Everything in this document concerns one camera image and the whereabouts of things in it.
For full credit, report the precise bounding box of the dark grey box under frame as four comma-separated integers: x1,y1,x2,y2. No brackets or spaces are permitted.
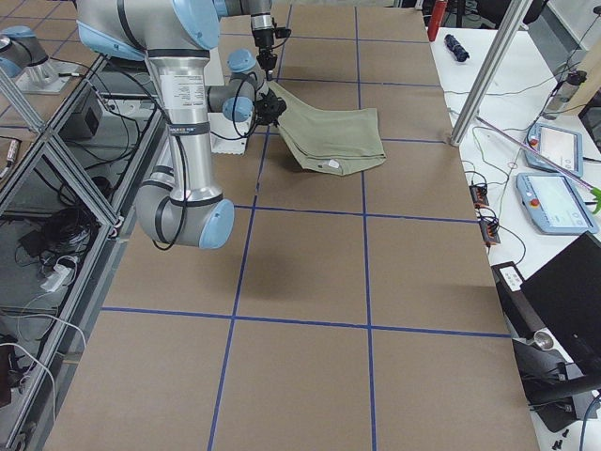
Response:
59,96,102,140

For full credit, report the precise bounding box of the near blue teach pendant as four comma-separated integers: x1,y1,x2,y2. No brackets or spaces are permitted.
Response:
516,173,599,236

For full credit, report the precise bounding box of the reacher grabber stick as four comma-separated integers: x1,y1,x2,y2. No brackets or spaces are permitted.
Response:
476,117,600,214

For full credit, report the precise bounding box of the black monitor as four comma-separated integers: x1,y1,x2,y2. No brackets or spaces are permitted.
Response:
521,232,600,374

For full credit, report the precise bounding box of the olive green long-sleeve shirt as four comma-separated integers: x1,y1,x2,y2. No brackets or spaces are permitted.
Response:
270,82,386,176

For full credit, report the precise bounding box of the clear water bottle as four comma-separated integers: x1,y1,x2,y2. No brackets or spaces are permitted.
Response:
543,70,588,120

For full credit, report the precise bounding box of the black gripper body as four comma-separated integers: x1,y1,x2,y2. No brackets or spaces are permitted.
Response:
256,91,285,126
255,28,277,70

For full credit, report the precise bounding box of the folded dark blue umbrella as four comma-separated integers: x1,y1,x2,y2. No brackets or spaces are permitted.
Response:
444,34,470,63

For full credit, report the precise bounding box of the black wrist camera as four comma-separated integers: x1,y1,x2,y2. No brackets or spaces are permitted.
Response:
274,26,291,39

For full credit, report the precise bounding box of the far blue teach pendant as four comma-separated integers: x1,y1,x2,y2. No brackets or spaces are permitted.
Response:
525,123,583,177

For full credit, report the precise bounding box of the near orange connector block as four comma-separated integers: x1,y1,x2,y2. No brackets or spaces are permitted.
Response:
479,216,501,248

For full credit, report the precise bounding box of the red cylinder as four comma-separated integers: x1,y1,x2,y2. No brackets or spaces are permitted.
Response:
427,0,447,42

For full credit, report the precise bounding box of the far orange connector block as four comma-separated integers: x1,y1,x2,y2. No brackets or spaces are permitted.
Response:
469,184,489,209

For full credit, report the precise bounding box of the orange connector block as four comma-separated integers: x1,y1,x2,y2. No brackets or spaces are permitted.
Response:
469,184,489,209
479,216,501,248

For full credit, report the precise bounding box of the blue teach pendant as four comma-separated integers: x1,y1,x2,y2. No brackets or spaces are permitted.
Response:
525,123,583,177
516,173,599,236

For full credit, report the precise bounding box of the aluminium frame rail structure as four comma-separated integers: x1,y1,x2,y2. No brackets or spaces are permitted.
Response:
1,57,162,450

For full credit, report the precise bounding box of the aluminium frame post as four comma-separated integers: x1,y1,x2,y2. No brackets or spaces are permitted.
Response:
449,0,532,147

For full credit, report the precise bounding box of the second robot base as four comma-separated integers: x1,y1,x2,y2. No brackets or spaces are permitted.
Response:
1,25,80,95

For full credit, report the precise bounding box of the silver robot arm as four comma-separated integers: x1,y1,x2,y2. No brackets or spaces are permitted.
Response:
213,0,277,81
77,1,290,250

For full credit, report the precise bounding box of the white power strip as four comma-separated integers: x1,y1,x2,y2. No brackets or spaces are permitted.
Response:
40,263,74,292

